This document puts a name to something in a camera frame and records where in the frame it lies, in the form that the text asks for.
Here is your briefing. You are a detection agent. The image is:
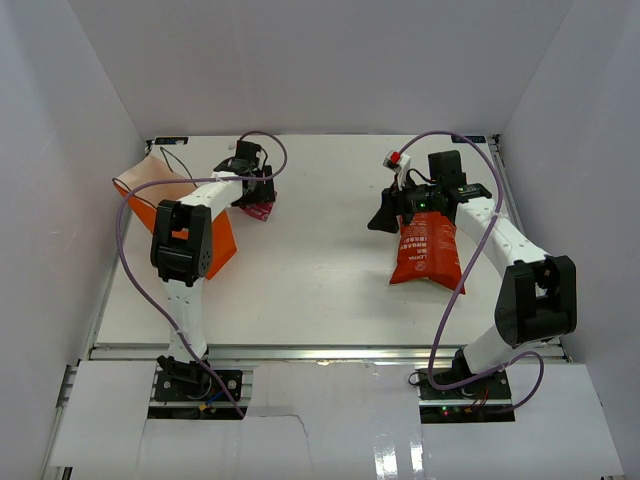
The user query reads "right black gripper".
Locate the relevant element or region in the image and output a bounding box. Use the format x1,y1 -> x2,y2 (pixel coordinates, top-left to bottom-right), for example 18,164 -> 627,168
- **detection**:
369,172 -> 443,234

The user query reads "pink snack packet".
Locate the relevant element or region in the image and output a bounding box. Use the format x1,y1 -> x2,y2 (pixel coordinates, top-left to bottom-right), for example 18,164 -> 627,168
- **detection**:
243,202 -> 273,222

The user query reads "red chips bag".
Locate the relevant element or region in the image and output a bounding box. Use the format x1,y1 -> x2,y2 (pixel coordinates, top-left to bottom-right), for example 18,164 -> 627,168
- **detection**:
389,212 -> 462,290

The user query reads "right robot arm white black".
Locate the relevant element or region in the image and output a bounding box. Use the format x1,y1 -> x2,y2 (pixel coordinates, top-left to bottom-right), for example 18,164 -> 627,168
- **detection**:
367,150 -> 577,399

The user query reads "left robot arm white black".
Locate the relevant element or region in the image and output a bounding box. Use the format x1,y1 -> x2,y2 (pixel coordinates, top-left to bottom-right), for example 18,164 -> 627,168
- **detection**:
151,140 -> 275,400

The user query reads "orange paper bag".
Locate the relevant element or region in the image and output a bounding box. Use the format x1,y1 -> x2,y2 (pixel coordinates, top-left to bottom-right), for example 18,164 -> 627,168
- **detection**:
112,155 -> 237,280

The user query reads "black label top left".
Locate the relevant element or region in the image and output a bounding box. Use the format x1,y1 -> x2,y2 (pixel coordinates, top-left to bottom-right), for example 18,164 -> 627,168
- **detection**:
153,136 -> 189,146

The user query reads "blue table label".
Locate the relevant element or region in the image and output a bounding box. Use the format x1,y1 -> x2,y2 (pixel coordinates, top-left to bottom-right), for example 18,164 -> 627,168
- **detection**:
451,135 -> 487,144

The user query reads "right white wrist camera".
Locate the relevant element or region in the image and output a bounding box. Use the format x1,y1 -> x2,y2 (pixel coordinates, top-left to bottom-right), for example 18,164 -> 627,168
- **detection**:
382,151 -> 411,190

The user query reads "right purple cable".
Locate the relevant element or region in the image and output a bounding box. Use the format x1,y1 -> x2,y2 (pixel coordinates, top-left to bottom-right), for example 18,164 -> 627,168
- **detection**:
399,130 -> 546,414

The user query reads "purple cable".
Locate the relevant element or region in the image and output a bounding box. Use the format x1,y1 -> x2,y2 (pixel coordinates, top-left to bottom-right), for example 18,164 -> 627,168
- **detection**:
114,130 -> 290,419
399,130 -> 546,414

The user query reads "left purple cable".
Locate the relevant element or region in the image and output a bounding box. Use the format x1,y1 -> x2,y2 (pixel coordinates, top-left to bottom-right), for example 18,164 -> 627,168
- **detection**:
114,130 -> 290,419

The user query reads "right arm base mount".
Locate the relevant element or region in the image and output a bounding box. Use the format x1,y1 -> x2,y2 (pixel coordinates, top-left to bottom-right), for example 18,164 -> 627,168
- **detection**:
407,369 -> 515,425

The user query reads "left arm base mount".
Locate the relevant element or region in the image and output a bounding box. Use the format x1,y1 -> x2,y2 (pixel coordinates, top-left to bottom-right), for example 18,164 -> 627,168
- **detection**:
148,368 -> 250,421

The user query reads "aluminium right side rail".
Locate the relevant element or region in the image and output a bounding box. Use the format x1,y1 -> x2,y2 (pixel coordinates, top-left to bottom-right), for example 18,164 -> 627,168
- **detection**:
489,133 -> 571,361

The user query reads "aluminium rail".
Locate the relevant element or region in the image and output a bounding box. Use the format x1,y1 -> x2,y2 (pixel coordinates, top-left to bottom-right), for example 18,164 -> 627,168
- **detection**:
87,343 -> 566,363
489,133 -> 571,361

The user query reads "aluminium front rail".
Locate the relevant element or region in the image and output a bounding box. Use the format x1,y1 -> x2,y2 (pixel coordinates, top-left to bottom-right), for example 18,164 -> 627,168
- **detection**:
87,343 -> 566,363

